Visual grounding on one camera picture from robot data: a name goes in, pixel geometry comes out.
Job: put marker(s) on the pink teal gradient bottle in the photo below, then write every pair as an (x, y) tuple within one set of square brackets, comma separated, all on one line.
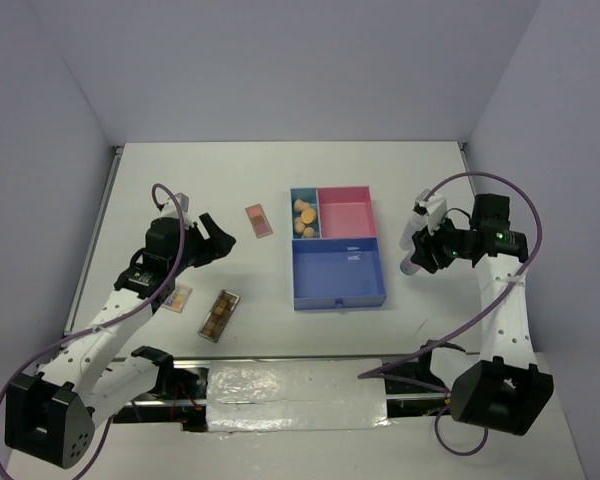
[(408, 266)]

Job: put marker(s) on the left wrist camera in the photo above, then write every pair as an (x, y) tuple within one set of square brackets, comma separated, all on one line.
[(173, 207)]

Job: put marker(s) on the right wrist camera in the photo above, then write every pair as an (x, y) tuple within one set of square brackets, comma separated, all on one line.
[(429, 210)]

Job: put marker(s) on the pink blush palette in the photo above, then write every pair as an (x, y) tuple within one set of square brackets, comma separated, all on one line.
[(258, 221)]

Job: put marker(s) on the colourful eyeshadow palette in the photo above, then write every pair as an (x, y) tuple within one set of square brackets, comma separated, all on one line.
[(177, 299)]

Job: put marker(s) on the three-compartment organizer tray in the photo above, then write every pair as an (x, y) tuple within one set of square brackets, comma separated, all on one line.
[(341, 267)]

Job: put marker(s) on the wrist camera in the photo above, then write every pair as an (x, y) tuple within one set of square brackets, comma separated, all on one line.
[(173, 207), (429, 210)]

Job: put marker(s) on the foil covered base rail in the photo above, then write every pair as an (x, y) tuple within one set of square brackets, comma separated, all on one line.
[(280, 394)]

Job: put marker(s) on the beige makeup sponge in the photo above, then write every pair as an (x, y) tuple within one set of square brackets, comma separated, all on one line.
[(309, 232), (300, 206), (299, 226), (308, 216)]

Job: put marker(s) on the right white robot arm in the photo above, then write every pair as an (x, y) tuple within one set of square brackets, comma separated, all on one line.
[(503, 388)]

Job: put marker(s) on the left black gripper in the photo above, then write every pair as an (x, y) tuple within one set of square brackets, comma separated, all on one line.
[(218, 244)]

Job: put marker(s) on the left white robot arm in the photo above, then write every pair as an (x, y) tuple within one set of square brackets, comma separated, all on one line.
[(53, 414)]

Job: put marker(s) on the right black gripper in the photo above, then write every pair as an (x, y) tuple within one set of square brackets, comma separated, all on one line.
[(425, 243)]

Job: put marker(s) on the brown eyeshadow palette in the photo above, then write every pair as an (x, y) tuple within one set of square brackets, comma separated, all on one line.
[(219, 316)]

